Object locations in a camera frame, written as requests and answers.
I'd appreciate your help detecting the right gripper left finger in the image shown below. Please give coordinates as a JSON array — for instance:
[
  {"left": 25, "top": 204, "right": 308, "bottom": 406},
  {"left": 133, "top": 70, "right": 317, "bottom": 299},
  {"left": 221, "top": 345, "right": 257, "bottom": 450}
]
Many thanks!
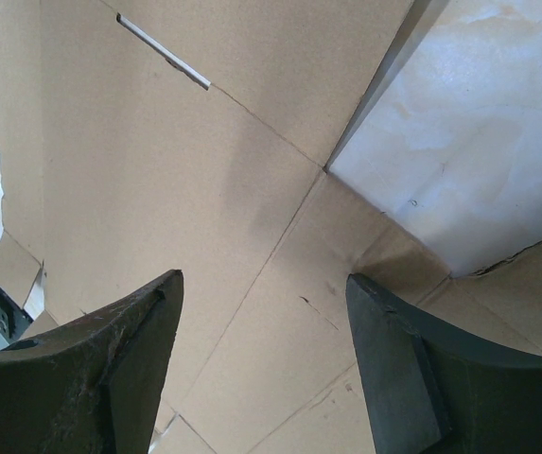
[{"left": 0, "top": 271, "right": 184, "bottom": 453}]

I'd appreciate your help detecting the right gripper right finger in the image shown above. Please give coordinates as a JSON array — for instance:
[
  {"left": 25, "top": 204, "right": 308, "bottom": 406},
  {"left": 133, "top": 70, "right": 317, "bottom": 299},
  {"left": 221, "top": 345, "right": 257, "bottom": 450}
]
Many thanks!
[{"left": 345, "top": 273, "right": 542, "bottom": 453}]

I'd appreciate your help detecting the brown cardboard box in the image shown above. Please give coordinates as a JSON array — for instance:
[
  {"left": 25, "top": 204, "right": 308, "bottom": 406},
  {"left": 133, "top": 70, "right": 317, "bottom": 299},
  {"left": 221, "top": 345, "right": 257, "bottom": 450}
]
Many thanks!
[{"left": 0, "top": 1, "right": 542, "bottom": 453}]

